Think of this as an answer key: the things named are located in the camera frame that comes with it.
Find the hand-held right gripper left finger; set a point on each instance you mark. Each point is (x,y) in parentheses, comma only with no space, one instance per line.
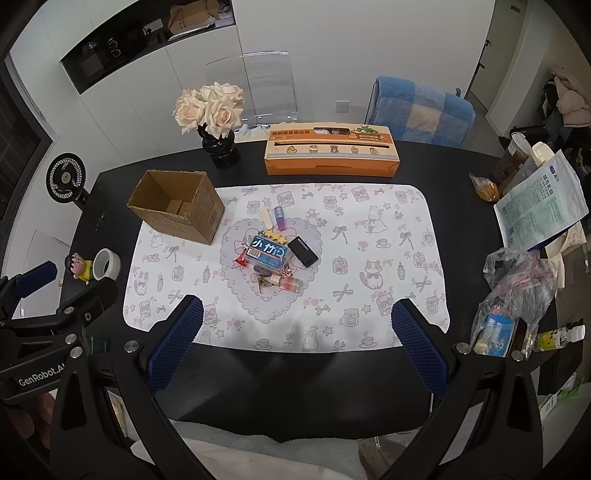
(178,341)

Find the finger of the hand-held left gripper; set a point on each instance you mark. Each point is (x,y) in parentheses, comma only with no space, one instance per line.
(92,295)
(39,273)

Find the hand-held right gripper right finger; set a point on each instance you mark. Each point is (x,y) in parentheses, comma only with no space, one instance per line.
(422,346)

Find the red candy wrapper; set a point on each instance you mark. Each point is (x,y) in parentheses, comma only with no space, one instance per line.
(240,261)

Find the blue gum box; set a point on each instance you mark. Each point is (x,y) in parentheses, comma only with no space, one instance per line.
(265,254)

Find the pink glass bottle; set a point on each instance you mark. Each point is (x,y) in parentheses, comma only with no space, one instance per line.
(288,283)

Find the brown cardboard box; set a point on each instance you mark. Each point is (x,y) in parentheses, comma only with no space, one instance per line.
(203,207)

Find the small black box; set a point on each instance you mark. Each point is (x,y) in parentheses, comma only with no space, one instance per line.
(303,251)

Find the white nail file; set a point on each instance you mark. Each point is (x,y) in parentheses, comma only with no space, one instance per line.
(265,217)

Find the purple lip balm tube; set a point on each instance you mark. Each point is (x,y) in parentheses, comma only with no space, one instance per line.
(280,218)

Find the person's left hand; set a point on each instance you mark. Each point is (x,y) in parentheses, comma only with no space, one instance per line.
(27,415)

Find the small cartoon figurine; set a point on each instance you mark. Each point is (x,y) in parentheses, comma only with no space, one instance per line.
(82,270)

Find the white tape roll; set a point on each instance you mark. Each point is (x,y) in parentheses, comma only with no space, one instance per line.
(99,267)

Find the blue toothbrush packet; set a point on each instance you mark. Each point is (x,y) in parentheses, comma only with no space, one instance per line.
(496,330)

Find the black desk fan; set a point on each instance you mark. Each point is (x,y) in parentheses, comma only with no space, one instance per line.
(64,177)

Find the clear plastic bag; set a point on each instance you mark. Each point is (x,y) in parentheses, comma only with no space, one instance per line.
(521,286)

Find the yellow label bottle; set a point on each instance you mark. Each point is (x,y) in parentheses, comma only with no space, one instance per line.
(554,339)

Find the person's white fleece clothing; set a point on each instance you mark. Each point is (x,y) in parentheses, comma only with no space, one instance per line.
(258,457)

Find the green white carton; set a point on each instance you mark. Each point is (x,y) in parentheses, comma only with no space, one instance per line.
(558,397)

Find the orange snack bag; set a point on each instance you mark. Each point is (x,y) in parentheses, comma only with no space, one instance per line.
(485,189)

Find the white printed placemat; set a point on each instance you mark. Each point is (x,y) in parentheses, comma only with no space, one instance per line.
(323,207)

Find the beige tote bag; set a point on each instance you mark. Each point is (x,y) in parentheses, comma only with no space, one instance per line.
(572,240)

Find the white printed pouch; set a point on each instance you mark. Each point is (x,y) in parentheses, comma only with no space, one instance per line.
(540,203)

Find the black ribbed vase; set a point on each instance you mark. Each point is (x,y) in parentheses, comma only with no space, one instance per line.
(224,154)

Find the long orange carton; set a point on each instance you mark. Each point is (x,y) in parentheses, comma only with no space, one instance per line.
(332,164)

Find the clear storage jar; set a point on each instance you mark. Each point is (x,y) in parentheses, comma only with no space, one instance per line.
(508,161)

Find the white crumpled packet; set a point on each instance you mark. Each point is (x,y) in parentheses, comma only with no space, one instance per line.
(249,131)

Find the pale pink rose bouquet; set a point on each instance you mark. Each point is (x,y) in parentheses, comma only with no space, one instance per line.
(212,106)

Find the blue checked blanket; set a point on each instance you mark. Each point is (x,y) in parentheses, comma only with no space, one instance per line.
(415,110)

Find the clear acrylic chair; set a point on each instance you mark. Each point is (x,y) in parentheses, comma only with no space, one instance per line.
(272,83)

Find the pile of clothes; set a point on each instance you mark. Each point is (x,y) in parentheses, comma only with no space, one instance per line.
(570,101)

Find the brown bag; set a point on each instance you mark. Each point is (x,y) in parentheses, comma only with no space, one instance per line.
(189,21)

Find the white wall socket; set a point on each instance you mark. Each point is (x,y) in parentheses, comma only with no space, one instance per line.
(341,105)

